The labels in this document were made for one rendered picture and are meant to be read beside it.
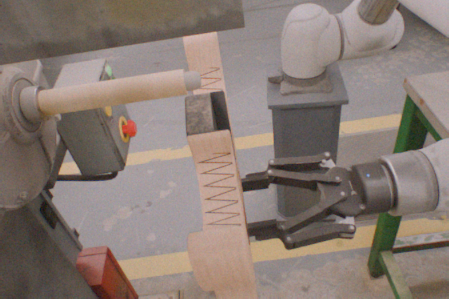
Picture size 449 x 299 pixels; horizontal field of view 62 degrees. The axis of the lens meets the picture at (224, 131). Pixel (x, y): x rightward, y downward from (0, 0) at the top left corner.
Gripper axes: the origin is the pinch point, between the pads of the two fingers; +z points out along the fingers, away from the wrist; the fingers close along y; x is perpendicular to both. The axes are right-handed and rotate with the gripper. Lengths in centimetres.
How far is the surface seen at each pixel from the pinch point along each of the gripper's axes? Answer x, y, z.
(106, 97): 19.7, 6.8, 14.6
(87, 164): -12.6, 22.3, 32.7
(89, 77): 1.9, 33.3, 27.7
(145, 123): -129, 139, 59
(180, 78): 20.3, 7.5, 5.2
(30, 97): 21.2, 7.4, 23.4
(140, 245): -114, 48, 53
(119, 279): -58, 13, 40
